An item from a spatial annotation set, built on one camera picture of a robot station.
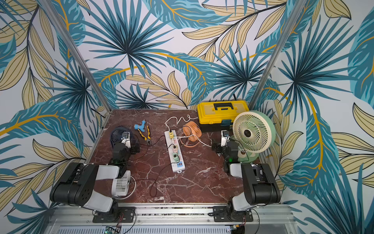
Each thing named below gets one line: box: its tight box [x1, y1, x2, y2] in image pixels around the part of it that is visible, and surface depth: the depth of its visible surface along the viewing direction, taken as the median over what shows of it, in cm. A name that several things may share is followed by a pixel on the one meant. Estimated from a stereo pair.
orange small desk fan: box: [180, 120, 203, 148], surface depth 95 cm
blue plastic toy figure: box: [133, 119, 146, 133], surface depth 108 cm
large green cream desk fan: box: [232, 110, 277, 164], surface depth 77 cm
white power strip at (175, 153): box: [164, 129, 186, 174], surface depth 92 cm
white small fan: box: [111, 170, 131, 197], surface depth 73 cm
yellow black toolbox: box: [196, 99, 250, 133], surface depth 99 cm
